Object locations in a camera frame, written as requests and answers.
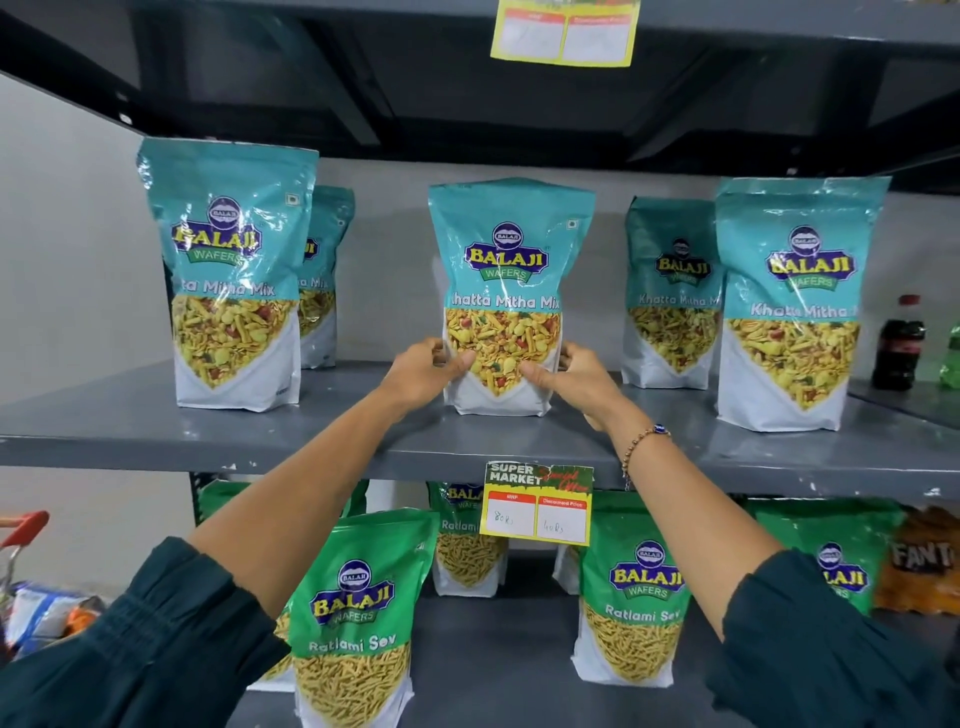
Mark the person's right hand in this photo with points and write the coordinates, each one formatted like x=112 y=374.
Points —
x=589 y=390

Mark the person's left hand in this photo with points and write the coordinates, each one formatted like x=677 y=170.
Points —
x=416 y=375

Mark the person's left thumb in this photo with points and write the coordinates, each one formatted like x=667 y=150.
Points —
x=456 y=362

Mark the person's right thumb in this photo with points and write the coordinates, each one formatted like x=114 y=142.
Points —
x=538 y=375

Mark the teal snack mix packet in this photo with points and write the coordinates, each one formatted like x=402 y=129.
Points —
x=671 y=300
x=795 y=315
x=326 y=300
x=510 y=255
x=229 y=225

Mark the person's left forearm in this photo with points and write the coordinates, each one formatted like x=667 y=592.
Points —
x=300 y=495

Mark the person's right forearm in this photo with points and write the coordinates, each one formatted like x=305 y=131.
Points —
x=690 y=510

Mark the yellow price label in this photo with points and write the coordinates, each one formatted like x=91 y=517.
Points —
x=536 y=506
x=566 y=34

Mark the green sev snack packet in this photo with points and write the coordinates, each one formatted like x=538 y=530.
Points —
x=465 y=555
x=360 y=622
x=221 y=497
x=634 y=600
x=825 y=532

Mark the grey metal shelf board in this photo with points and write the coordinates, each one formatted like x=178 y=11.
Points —
x=112 y=427
x=375 y=82
x=510 y=660

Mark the dark cola bottle red cap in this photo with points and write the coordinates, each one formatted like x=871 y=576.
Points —
x=898 y=349

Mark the dark green right sleeve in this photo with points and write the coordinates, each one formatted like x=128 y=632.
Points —
x=825 y=660

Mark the dark green sleeve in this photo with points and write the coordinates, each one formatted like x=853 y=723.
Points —
x=150 y=652
x=825 y=660

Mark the green soda bottle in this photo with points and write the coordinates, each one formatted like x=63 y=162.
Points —
x=951 y=364

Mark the dark green left sleeve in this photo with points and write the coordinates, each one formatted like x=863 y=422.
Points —
x=150 y=652

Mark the blue white plastic packet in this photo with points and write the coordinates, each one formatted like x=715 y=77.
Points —
x=45 y=611

